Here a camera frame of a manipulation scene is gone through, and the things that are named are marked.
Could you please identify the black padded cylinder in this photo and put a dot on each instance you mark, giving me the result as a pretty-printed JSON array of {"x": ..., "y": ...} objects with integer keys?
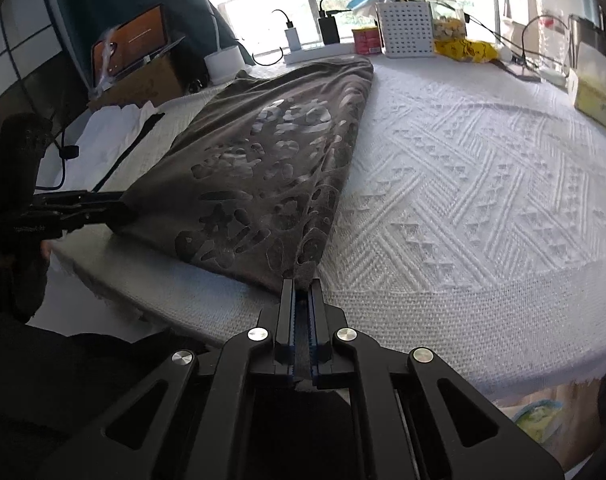
[{"x": 23, "y": 155}]

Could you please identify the tablet with orange screen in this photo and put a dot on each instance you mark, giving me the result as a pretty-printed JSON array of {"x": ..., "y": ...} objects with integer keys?
[{"x": 138, "y": 35}]

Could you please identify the yellow duck print packet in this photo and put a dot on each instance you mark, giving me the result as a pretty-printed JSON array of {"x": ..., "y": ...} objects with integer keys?
[{"x": 468, "y": 50}]

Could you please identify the red can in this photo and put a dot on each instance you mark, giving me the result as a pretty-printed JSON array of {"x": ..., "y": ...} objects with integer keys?
[{"x": 367, "y": 41}]

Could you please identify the white desk lamp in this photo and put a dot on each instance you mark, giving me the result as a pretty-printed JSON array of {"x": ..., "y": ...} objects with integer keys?
[{"x": 223, "y": 62}]

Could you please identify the white garment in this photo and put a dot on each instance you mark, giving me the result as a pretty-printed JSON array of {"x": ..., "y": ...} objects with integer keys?
[{"x": 98, "y": 145}]

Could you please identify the light blue plastic bag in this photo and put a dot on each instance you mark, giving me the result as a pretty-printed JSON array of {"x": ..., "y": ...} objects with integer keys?
[{"x": 365, "y": 2}]

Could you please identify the white power strip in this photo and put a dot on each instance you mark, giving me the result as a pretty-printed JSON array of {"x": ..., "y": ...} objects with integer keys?
[{"x": 313, "y": 54}]

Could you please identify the dark brown hoodie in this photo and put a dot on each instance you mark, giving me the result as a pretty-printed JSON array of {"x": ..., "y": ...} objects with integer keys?
[{"x": 263, "y": 160}]

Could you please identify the clear plastic wrapper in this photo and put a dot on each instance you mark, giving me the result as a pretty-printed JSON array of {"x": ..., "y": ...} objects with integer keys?
[{"x": 108, "y": 55}]

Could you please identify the black balcony railing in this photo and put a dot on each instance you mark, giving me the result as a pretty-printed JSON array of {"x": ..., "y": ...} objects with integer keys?
[{"x": 311, "y": 5}]

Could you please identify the clear water bottle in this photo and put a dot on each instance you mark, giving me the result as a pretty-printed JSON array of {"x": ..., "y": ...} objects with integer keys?
[{"x": 553, "y": 30}]

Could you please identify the silver power bank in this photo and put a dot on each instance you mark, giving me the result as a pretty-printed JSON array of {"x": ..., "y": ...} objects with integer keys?
[{"x": 520, "y": 72}]

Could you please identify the yellow tissue box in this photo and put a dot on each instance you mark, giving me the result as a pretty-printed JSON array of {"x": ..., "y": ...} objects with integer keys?
[{"x": 600, "y": 95}]

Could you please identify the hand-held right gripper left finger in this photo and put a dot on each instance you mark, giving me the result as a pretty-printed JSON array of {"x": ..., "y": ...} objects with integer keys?
[{"x": 283, "y": 320}]

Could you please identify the brown cardboard box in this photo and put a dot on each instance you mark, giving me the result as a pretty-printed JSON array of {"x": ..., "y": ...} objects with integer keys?
[{"x": 148, "y": 82}]

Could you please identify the white charger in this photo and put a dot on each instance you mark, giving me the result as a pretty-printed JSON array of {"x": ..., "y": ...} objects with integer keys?
[{"x": 293, "y": 40}]

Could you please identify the colourful printed item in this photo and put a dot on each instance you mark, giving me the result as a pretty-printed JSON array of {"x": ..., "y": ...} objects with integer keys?
[{"x": 543, "y": 420}]

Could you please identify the small white pill bottle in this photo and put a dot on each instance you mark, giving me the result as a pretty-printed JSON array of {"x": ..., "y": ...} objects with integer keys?
[{"x": 505, "y": 54}]

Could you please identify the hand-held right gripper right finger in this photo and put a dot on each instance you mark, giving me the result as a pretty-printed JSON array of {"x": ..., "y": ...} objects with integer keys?
[{"x": 319, "y": 320}]

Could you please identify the white perforated basket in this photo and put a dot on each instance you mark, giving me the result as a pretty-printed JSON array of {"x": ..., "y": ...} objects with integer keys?
[{"x": 405, "y": 30}]

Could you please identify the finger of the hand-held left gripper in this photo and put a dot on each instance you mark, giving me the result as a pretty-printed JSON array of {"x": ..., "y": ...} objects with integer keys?
[
  {"x": 98, "y": 221},
  {"x": 83, "y": 201}
]

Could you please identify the clear snack jar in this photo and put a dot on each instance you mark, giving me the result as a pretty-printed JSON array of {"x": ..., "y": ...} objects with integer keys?
[{"x": 445, "y": 22}]

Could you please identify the black charger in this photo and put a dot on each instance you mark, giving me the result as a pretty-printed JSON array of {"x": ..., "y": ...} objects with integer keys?
[{"x": 329, "y": 30}]

